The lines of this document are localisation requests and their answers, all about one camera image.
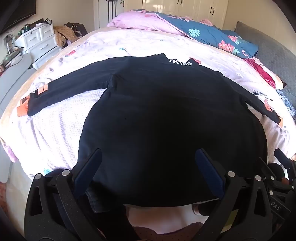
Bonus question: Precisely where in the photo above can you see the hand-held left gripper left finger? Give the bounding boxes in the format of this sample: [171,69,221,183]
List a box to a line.
[24,148,104,241]

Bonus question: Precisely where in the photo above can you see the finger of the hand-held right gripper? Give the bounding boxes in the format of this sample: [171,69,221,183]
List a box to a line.
[259,157,278,186]
[274,149,296,183]

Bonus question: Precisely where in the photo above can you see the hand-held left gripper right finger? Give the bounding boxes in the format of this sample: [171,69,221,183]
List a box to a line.
[195,148,272,241]

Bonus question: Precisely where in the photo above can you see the black sweater with orange patches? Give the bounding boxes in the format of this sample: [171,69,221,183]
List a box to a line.
[27,53,281,212]

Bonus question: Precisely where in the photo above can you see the blue patterned pillow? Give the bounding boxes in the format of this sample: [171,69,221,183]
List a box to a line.
[276,89,296,116]

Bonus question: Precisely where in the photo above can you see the person's maroon clothing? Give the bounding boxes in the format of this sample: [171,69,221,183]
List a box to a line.
[133,221,204,241]

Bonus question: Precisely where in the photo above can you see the red floral pillow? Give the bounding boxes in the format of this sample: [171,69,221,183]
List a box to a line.
[243,57,287,90]

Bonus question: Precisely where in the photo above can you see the grey padded headboard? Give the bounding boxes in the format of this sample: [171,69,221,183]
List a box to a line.
[233,21,296,116]

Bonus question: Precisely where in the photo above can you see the grey rounded board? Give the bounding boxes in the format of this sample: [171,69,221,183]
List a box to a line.
[0,54,33,112]

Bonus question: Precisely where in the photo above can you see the pink printed bed sheet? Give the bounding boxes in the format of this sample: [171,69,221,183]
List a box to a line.
[0,29,296,234]

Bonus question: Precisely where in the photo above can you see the white drawer cabinet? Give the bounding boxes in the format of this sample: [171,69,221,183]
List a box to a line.
[14,23,58,70]

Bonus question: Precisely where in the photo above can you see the brown knit cloth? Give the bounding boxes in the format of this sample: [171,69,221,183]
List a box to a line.
[54,25,78,48]

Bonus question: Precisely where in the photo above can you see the blue floral pink comforter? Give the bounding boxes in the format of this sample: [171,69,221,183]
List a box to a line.
[107,9,259,58]

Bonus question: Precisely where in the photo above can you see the black bag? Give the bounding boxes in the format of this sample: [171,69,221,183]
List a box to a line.
[65,22,88,39]

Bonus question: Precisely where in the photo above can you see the black box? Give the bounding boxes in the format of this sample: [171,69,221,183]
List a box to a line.
[30,19,52,26]

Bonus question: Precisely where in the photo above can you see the white wardrobe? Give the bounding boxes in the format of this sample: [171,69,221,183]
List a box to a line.
[124,0,229,29]

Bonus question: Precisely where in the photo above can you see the black television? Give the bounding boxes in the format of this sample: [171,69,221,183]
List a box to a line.
[0,0,37,33]

